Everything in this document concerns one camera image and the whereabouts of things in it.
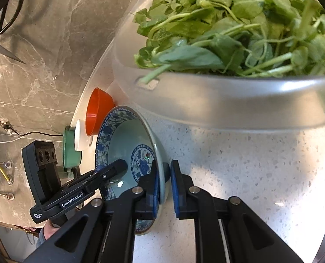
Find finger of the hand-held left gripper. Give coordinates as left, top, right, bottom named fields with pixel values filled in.
left=95, top=159, right=128, bottom=189

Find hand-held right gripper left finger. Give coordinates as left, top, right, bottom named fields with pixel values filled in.
left=23, top=160, right=163, bottom=263

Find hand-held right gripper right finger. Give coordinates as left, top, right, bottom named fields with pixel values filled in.
left=170, top=159, right=305, bottom=263

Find blue patterned ceramic bowl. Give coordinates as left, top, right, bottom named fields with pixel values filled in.
left=95, top=105, right=170, bottom=236

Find green plastic bowl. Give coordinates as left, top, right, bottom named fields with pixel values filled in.
left=62, top=126, right=82, bottom=169

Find small white bowl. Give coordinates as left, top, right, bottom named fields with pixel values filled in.
left=74, top=120, right=93, bottom=152

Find orange bowl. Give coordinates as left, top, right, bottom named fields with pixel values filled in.
left=86, top=88, right=115, bottom=137

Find person's left hand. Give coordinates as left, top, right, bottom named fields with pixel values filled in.
left=36, top=219, right=60, bottom=250

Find clear plastic bowl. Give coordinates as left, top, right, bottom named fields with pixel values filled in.
left=112, top=0, right=325, bottom=130

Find green leafy vegetables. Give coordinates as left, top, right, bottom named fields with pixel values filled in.
left=134, top=0, right=325, bottom=84

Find black power cable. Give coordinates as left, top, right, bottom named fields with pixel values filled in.
left=4, top=126, right=64, bottom=137

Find white cable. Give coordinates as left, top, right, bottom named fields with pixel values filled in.
left=0, top=140, right=23, bottom=154

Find wall power socket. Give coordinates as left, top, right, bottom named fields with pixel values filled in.
left=0, top=118, right=12, bottom=135

